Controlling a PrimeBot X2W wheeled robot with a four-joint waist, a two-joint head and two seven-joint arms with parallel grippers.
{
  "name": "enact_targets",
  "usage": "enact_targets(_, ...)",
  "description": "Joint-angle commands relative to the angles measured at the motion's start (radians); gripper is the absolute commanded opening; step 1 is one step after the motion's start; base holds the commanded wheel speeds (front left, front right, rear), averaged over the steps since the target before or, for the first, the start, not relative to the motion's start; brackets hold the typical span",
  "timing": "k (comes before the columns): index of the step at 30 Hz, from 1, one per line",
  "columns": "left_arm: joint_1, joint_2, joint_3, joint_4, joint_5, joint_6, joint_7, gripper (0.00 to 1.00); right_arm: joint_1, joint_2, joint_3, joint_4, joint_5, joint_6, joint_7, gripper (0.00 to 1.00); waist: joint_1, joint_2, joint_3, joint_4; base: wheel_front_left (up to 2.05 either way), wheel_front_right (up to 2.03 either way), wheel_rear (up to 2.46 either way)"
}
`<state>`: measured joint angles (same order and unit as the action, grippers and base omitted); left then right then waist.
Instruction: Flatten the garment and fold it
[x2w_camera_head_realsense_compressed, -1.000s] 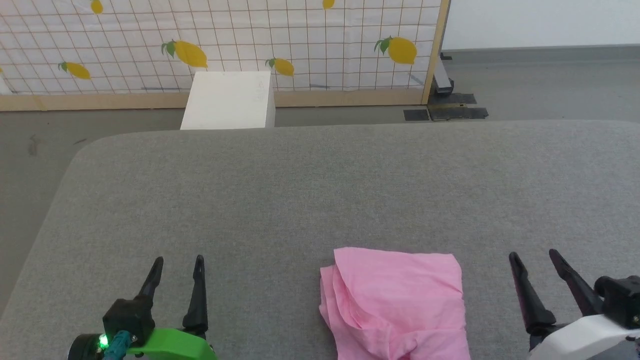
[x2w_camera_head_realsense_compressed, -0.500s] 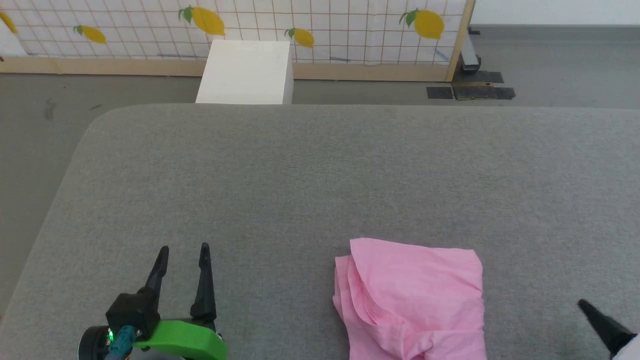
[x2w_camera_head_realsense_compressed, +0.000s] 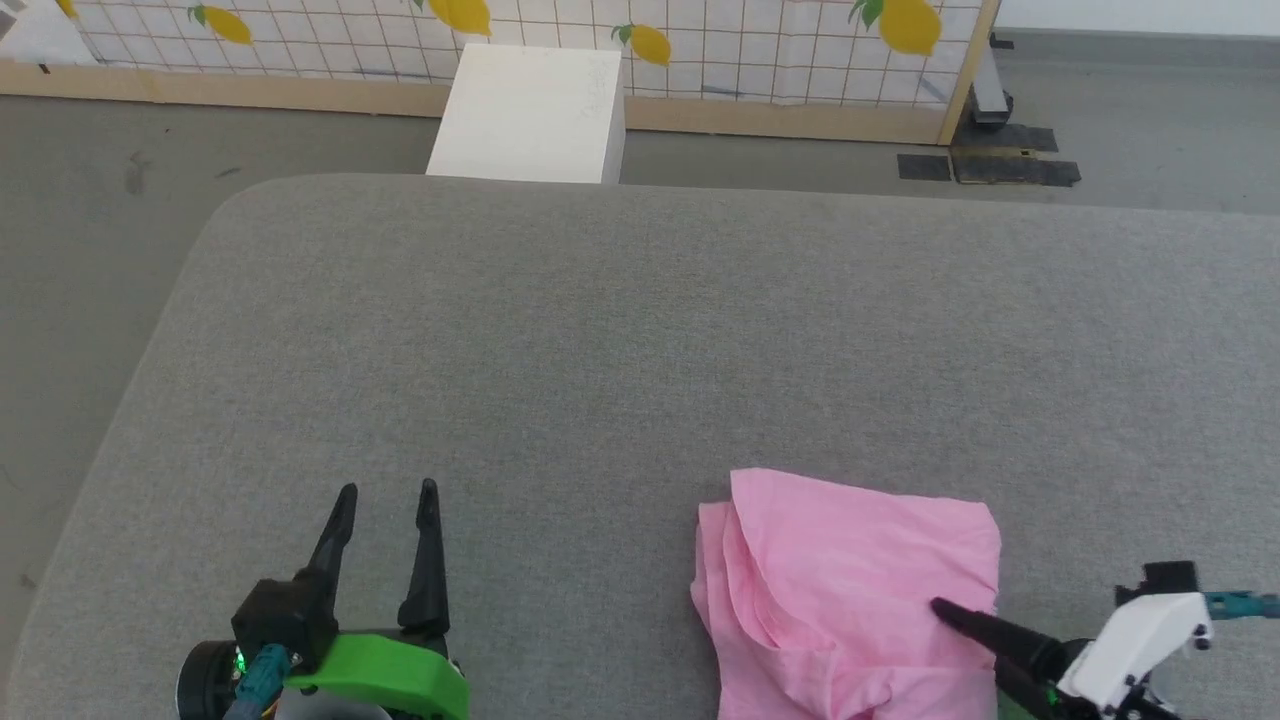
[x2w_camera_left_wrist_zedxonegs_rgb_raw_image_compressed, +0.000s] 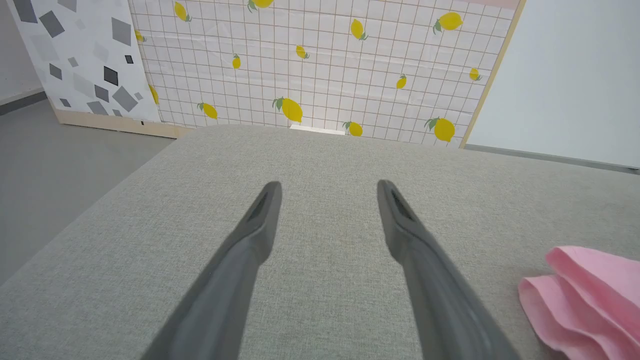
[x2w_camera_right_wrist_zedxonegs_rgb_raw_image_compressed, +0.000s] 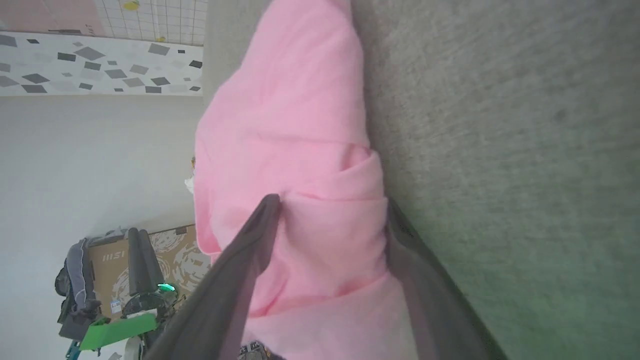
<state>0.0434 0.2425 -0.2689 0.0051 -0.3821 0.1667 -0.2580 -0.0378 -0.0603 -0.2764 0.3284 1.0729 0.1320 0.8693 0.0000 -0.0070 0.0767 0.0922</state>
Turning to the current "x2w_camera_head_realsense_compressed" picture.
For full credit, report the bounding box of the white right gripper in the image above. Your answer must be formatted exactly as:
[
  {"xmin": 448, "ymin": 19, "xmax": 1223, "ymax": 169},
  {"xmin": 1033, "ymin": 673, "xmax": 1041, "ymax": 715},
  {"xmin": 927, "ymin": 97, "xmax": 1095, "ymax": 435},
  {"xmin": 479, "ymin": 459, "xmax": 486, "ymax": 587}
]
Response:
[{"xmin": 929, "ymin": 591, "xmax": 1217, "ymax": 720}]

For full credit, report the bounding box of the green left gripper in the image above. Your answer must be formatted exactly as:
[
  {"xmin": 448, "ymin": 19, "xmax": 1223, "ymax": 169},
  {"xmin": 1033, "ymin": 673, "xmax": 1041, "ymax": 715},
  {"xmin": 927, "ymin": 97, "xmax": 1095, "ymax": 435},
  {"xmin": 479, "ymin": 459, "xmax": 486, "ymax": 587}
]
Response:
[{"xmin": 284, "ymin": 478, "xmax": 472, "ymax": 720}]

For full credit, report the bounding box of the pink cloth garment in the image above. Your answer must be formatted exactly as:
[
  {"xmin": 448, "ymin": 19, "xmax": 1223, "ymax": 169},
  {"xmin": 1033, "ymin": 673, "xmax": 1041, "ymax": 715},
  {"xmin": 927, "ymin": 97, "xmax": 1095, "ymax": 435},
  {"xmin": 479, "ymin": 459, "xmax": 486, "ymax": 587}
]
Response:
[{"xmin": 689, "ymin": 468, "xmax": 1003, "ymax": 720}]

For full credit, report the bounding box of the white box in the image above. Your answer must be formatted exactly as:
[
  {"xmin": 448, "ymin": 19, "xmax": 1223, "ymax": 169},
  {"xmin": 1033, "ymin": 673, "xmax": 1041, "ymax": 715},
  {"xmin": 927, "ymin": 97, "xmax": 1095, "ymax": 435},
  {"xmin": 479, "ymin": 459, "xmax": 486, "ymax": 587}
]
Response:
[{"xmin": 425, "ymin": 43, "xmax": 627, "ymax": 187}]

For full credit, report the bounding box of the metal panel foot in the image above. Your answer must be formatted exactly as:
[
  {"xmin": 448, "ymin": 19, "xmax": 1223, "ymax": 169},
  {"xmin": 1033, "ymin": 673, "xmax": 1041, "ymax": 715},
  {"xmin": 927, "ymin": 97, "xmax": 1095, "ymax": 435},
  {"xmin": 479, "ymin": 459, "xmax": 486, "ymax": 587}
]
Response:
[{"xmin": 966, "ymin": 33, "xmax": 1014, "ymax": 127}]

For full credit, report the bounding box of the lemon print partition panel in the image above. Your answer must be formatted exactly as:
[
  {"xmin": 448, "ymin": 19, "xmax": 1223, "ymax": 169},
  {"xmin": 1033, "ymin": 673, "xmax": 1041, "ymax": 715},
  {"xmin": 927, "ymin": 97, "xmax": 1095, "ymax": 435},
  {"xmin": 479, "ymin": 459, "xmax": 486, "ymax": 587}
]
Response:
[{"xmin": 0, "ymin": 0, "xmax": 1002, "ymax": 147}]

